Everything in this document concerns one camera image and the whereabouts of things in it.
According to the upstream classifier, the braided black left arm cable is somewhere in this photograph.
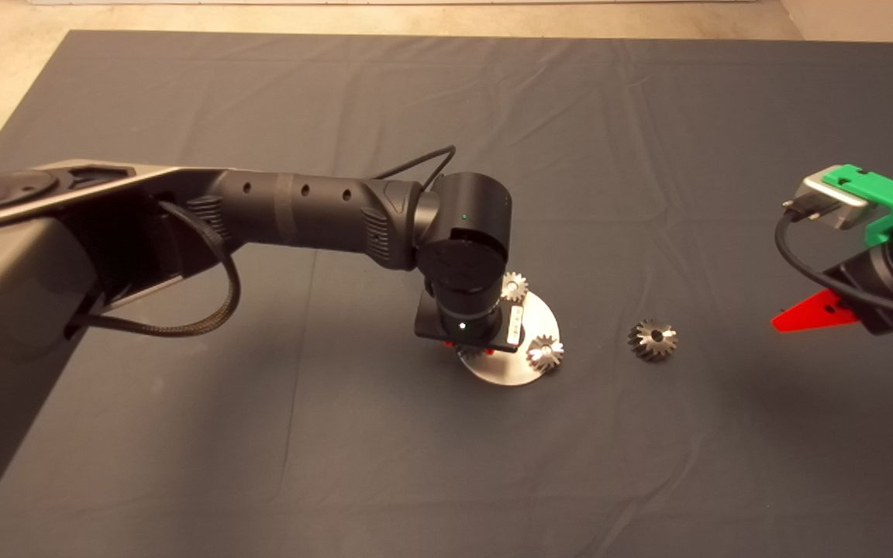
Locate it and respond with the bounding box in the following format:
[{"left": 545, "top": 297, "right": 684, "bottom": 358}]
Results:
[{"left": 67, "top": 199, "right": 243, "bottom": 339}]

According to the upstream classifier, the dark grey table cloth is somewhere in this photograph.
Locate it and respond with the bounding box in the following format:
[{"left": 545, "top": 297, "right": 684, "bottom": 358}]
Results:
[{"left": 0, "top": 31, "right": 893, "bottom": 558}]

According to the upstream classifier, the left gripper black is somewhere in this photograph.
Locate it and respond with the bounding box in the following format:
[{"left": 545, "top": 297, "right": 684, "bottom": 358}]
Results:
[{"left": 414, "top": 291, "right": 526, "bottom": 357}]

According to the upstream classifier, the round metal plate with pins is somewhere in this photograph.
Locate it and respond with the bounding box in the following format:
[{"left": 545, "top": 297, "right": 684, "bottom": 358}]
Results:
[{"left": 458, "top": 293, "right": 564, "bottom": 387}]

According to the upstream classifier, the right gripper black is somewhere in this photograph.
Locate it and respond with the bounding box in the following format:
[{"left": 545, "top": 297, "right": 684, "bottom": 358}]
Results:
[{"left": 772, "top": 253, "right": 893, "bottom": 336}]

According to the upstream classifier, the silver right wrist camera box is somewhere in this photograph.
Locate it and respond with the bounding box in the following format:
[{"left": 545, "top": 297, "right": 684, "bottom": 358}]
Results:
[{"left": 786, "top": 170, "right": 874, "bottom": 231}]

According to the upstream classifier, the black right camera cable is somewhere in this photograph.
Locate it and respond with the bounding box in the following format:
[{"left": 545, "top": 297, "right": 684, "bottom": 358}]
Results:
[{"left": 774, "top": 198, "right": 893, "bottom": 326}]

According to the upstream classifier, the large steel bevel gear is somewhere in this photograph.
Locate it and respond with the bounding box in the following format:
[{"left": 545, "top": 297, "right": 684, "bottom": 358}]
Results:
[{"left": 627, "top": 319, "right": 678, "bottom": 363}]

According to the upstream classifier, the thin black left camera cable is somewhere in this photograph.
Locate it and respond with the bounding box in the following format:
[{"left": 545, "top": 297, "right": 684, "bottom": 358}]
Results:
[{"left": 373, "top": 144, "right": 458, "bottom": 188}]

